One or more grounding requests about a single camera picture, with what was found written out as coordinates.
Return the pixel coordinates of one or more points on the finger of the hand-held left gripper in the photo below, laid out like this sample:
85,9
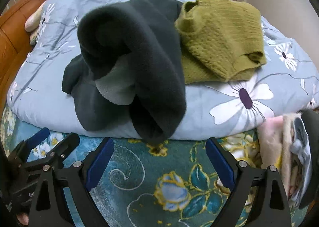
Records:
63,146
37,138

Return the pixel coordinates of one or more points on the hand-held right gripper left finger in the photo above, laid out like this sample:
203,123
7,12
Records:
99,164

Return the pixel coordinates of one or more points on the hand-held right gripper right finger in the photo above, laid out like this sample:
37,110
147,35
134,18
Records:
221,164

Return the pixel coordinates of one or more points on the black and white fleece jacket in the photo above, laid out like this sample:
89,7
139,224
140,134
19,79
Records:
149,55

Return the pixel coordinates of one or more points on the stack of folded clothes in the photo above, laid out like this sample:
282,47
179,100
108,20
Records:
271,142

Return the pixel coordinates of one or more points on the person's left hand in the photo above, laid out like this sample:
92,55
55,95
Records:
23,219

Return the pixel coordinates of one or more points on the teal floral bed sheet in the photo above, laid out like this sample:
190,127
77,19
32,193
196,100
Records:
149,167

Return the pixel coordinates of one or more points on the light blue floral duvet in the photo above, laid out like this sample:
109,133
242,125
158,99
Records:
49,67

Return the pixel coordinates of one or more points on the light grey garment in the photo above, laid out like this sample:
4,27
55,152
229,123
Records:
300,137

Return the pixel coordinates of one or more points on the dark green garment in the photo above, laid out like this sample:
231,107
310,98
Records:
311,127

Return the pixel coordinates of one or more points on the wooden headboard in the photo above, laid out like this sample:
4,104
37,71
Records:
15,32

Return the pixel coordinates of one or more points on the pale pillow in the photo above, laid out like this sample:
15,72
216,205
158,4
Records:
32,21

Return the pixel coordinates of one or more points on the olive green knitted sweater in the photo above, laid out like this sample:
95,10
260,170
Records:
219,37

